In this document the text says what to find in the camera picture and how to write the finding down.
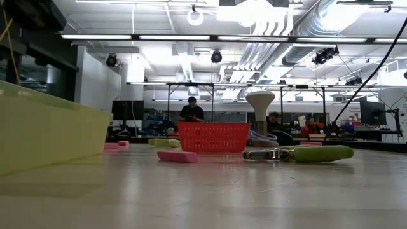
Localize white mushroom table lamp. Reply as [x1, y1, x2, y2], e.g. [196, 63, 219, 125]
[245, 90, 276, 137]

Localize person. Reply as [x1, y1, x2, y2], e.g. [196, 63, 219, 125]
[266, 111, 284, 133]
[300, 114, 325, 137]
[177, 96, 206, 123]

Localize yellow translucent plastic tray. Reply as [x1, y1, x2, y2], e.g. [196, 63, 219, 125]
[0, 80, 111, 176]

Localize red plastic basket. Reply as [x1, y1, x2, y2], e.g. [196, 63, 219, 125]
[177, 121, 252, 153]

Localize black wall screen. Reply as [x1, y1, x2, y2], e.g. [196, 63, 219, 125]
[111, 100, 144, 121]

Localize white lamp cable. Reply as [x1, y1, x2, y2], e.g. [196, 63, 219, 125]
[247, 130, 279, 147]

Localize green-handled pliers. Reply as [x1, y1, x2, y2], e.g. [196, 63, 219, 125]
[243, 144, 355, 163]
[147, 137, 181, 148]

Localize silver ventilation duct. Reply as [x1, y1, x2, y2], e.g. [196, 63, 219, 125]
[281, 0, 350, 66]

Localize LED light bar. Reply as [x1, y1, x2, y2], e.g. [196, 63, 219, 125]
[60, 33, 407, 45]

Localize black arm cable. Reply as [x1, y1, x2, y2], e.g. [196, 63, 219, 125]
[323, 17, 407, 140]

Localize black computer monitor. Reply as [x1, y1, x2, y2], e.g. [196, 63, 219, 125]
[360, 100, 387, 126]

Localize white ring light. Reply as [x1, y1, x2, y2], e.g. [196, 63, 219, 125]
[186, 8, 205, 27]

